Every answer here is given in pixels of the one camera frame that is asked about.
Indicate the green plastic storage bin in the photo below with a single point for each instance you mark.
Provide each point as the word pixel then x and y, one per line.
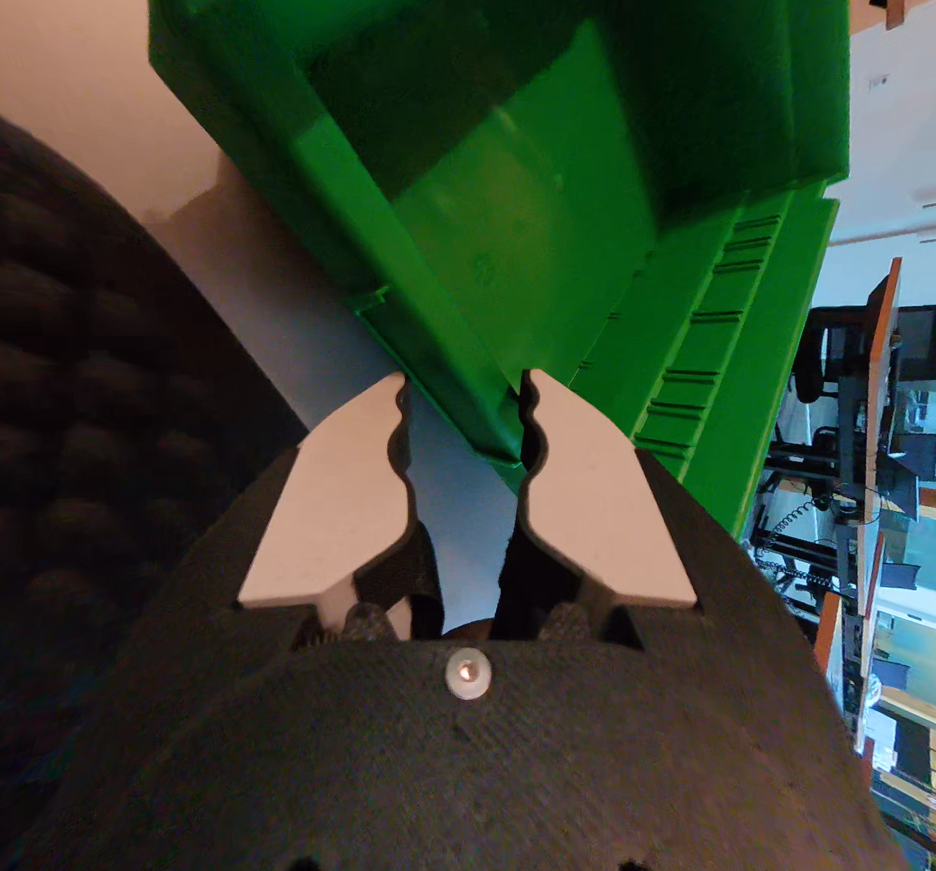
pixel 512 154

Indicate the black office chair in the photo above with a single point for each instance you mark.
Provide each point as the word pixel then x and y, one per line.
pixel 830 351

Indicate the dark bumpy padding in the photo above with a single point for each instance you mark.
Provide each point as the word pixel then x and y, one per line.
pixel 110 410

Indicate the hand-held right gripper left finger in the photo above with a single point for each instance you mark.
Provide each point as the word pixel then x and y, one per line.
pixel 336 505

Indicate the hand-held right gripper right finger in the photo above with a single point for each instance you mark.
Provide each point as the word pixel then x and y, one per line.
pixel 596 505

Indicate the wooden desk with black legs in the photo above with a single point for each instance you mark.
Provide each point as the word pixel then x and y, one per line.
pixel 881 373

